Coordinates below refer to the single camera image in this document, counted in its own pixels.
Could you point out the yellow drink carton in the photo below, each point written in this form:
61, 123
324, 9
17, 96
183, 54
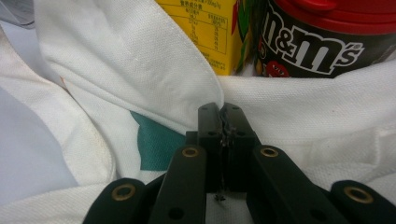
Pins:
199, 34

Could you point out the clear plastic container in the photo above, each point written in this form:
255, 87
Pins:
14, 11

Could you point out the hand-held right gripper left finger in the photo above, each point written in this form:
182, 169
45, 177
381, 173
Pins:
213, 130

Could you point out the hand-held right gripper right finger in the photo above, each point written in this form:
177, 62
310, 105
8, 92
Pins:
238, 133

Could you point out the white printed tote bag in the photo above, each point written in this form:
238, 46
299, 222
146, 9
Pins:
280, 109

